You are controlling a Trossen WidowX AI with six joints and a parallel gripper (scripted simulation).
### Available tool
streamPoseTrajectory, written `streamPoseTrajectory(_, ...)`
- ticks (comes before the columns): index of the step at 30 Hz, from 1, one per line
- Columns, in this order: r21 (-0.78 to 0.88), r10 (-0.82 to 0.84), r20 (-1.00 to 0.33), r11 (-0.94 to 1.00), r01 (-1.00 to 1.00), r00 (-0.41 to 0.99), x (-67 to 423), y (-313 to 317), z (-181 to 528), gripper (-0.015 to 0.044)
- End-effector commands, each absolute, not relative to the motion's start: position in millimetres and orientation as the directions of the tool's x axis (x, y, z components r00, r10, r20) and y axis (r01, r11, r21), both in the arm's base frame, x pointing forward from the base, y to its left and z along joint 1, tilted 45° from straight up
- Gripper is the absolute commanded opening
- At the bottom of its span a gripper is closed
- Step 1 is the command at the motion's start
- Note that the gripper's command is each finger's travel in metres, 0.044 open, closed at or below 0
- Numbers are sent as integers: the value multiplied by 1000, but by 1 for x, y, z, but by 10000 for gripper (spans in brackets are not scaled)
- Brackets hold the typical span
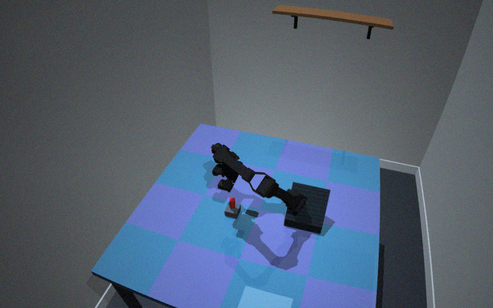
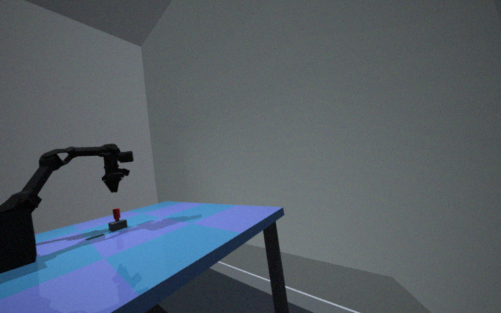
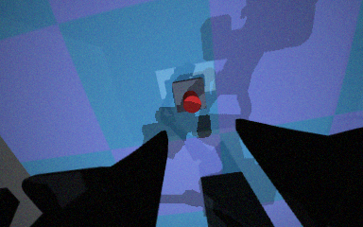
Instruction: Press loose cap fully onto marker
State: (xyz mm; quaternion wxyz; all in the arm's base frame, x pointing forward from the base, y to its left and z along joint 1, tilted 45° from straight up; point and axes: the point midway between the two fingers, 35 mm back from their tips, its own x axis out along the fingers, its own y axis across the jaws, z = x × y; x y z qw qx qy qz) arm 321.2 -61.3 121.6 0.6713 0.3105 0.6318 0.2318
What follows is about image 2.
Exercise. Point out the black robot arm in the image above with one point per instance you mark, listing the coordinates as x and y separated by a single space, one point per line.
27 198

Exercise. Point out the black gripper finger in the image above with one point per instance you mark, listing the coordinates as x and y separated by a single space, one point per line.
109 186
114 183

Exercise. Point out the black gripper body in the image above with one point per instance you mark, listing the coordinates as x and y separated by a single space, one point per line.
111 172

